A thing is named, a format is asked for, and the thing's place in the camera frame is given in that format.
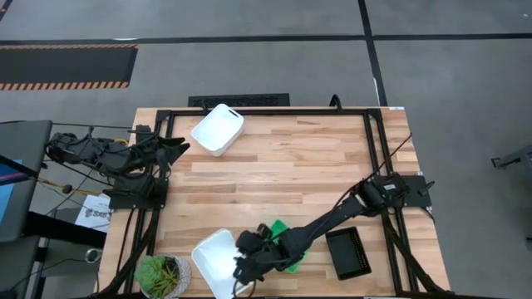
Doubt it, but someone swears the black table beam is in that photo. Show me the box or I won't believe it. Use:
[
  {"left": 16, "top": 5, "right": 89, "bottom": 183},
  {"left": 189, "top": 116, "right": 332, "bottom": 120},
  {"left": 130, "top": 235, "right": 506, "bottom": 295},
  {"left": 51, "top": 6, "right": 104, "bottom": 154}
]
[{"left": 23, "top": 210, "right": 107, "bottom": 249}]

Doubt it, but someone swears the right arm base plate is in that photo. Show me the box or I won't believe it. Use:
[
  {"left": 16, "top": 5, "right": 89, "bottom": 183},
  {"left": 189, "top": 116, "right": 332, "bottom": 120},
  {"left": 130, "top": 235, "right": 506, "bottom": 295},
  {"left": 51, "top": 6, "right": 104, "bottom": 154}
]
[{"left": 398, "top": 174, "right": 434, "bottom": 208}]

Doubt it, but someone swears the white plastic bin with handles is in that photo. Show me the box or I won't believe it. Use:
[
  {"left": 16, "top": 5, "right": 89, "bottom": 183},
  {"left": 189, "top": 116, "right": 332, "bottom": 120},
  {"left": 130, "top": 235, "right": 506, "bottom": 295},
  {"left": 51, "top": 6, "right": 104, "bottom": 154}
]
[{"left": 190, "top": 103, "right": 245, "bottom": 158}]

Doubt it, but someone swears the white printed paper sheet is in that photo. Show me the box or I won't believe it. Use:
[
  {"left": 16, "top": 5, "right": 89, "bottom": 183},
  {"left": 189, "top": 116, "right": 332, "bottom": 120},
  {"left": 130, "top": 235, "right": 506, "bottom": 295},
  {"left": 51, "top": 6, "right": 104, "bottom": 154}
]
[{"left": 74, "top": 193, "right": 112, "bottom": 233}]

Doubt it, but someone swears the succulent in patterned white pot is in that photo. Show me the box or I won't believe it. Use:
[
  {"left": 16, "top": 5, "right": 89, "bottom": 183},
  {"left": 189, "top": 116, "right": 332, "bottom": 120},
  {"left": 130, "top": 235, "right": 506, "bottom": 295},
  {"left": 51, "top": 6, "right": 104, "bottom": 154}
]
[{"left": 133, "top": 253, "right": 192, "bottom": 299}]

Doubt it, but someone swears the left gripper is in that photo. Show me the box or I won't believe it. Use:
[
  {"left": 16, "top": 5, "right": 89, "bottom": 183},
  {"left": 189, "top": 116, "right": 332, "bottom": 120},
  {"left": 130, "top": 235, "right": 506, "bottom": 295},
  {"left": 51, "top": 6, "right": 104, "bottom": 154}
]
[{"left": 135, "top": 131, "right": 192, "bottom": 168}]

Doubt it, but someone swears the blue monitor screen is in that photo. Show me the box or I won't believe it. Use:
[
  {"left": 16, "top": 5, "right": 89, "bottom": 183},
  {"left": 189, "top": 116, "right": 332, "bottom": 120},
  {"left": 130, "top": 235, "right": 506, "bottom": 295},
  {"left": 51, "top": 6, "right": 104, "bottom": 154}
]
[{"left": 0, "top": 159, "right": 24, "bottom": 225}]

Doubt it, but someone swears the white plastic bin cut front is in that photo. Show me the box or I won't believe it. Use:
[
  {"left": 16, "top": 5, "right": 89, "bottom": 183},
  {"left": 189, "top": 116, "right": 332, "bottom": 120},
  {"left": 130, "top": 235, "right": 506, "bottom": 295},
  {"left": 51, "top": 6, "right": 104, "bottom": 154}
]
[{"left": 190, "top": 228, "right": 255, "bottom": 299}]

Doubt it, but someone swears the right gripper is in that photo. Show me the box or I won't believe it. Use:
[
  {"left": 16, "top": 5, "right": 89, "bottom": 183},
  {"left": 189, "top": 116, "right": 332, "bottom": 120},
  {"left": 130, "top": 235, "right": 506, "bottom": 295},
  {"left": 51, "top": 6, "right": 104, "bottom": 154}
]
[{"left": 232, "top": 223, "right": 288, "bottom": 284}]

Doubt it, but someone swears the grey cart leg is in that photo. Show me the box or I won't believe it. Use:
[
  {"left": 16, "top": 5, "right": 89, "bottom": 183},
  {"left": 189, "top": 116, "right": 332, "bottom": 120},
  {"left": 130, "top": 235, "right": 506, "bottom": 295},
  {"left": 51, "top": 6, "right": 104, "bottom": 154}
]
[{"left": 490, "top": 143, "right": 532, "bottom": 184}]

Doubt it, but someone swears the black perforated floor mat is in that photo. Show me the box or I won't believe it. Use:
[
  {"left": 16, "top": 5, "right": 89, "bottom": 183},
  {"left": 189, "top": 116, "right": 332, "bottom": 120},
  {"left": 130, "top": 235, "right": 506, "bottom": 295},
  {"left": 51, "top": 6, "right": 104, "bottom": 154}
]
[{"left": 187, "top": 92, "right": 291, "bottom": 108}]

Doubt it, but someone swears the black hazard striped floor mat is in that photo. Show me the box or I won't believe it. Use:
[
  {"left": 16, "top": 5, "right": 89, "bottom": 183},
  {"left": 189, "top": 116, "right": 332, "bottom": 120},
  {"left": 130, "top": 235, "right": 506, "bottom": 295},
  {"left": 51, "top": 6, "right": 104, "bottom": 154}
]
[{"left": 0, "top": 43, "right": 139, "bottom": 91}]

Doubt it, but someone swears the yellow cable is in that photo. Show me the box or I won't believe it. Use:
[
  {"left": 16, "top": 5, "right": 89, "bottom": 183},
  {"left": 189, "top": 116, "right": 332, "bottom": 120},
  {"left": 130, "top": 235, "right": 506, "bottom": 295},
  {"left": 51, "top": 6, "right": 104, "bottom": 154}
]
[{"left": 37, "top": 138, "right": 131, "bottom": 197}]

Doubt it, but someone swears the black aluminium table frame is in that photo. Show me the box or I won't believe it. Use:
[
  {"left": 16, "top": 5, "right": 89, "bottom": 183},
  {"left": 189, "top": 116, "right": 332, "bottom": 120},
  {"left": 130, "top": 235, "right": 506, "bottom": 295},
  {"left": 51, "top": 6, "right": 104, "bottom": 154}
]
[{"left": 97, "top": 105, "right": 452, "bottom": 299}]

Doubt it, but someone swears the grey desk top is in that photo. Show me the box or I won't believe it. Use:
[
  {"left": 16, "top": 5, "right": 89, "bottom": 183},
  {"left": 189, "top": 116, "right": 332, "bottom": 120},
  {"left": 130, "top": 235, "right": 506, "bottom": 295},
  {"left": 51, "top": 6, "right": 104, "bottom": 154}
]
[{"left": 0, "top": 119, "right": 54, "bottom": 244}]

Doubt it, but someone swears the black slotted plastic basket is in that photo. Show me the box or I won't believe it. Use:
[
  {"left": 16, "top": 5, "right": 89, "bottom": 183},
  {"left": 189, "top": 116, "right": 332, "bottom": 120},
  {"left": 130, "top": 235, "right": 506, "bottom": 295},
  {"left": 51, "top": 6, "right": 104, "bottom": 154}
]
[{"left": 324, "top": 226, "right": 373, "bottom": 282}]

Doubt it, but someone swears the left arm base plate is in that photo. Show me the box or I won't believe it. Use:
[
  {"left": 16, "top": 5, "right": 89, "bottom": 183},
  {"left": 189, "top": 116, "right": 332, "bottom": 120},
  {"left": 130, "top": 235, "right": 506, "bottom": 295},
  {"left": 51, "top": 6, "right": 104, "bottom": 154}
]
[{"left": 102, "top": 178, "right": 170, "bottom": 210}]

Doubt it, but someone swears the green slotted plastic basket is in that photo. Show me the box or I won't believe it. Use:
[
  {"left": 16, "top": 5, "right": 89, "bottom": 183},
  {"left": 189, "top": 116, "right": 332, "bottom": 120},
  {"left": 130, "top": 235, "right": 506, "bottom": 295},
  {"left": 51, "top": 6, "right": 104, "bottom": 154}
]
[{"left": 268, "top": 218, "right": 312, "bottom": 274}]

